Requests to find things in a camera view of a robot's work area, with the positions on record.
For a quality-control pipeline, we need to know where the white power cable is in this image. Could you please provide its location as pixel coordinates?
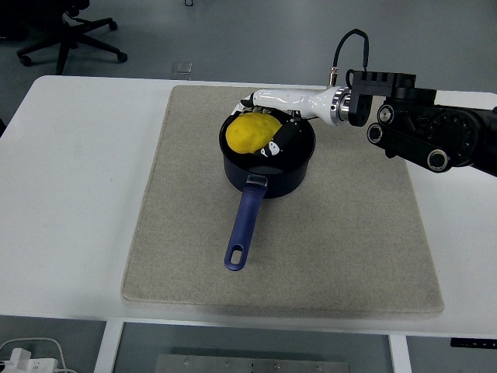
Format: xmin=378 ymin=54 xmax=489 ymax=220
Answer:
xmin=0 ymin=337 xmax=75 ymax=373

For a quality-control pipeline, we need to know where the white power strip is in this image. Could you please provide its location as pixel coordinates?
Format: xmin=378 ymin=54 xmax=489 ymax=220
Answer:
xmin=0 ymin=355 xmax=58 ymax=373

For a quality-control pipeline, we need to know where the black table control panel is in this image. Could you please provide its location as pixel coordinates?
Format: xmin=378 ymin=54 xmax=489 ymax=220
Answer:
xmin=450 ymin=338 xmax=497 ymax=348

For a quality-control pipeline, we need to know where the blue pot with handle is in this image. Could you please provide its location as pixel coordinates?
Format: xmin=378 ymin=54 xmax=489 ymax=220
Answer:
xmin=218 ymin=108 xmax=317 ymax=272

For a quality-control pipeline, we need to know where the yellow potato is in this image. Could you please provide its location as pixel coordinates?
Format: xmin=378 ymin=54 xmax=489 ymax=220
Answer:
xmin=225 ymin=112 xmax=283 ymax=155

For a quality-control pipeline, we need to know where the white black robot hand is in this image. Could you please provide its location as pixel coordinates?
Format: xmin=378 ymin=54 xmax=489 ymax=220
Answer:
xmin=231 ymin=87 xmax=337 ymax=159

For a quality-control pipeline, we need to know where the beige grey table mat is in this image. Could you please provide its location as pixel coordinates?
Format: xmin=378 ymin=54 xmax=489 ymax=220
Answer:
xmin=120 ymin=85 xmax=444 ymax=315

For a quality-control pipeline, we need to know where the black office chair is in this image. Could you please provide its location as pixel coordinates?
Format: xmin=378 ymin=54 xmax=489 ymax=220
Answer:
xmin=0 ymin=0 xmax=129 ymax=77

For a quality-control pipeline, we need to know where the white table leg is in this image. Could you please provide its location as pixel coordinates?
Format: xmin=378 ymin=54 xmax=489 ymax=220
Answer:
xmin=388 ymin=333 xmax=412 ymax=373
xmin=94 ymin=321 xmax=124 ymax=373

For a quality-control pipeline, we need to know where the grey metal plate with screws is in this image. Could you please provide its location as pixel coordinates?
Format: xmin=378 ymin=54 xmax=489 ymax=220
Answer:
xmin=155 ymin=354 xmax=351 ymax=373

